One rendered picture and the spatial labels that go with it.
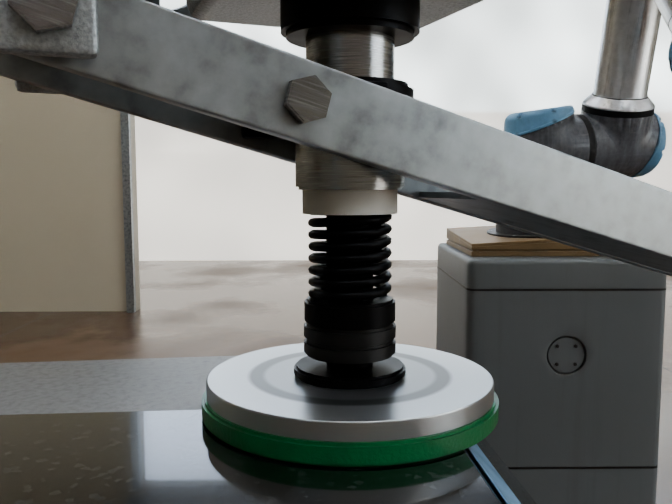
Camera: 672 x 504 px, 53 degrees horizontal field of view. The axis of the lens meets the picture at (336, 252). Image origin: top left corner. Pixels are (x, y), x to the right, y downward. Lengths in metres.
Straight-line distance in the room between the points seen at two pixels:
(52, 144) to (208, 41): 5.34
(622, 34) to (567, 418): 0.79
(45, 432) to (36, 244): 5.31
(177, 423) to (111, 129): 5.13
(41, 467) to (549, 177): 0.39
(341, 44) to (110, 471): 0.31
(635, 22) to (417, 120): 1.15
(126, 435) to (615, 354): 1.14
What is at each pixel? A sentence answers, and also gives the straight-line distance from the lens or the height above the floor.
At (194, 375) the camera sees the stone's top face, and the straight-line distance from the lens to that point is 0.63.
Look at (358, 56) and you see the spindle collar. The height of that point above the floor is 1.08.
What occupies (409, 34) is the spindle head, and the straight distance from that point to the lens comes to 0.50.
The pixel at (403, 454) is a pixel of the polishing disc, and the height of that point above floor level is 0.84.
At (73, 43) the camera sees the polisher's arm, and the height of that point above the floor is 1.07.
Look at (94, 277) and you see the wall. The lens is 5.68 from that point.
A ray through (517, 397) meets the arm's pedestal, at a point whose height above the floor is 0.57.
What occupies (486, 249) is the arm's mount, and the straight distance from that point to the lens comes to 1.43.
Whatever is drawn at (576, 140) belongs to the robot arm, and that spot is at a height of 1.09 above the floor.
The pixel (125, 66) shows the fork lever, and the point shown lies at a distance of 0.41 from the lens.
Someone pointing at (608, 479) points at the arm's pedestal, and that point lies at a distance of 1.56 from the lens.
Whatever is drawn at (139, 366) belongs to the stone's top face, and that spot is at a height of 0.83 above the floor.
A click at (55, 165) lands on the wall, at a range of 5.73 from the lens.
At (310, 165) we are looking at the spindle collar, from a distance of 0.47.
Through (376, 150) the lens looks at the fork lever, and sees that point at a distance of 0.44.
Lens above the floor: 1.00
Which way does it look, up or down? 6 degrees down
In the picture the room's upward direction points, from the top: straight up
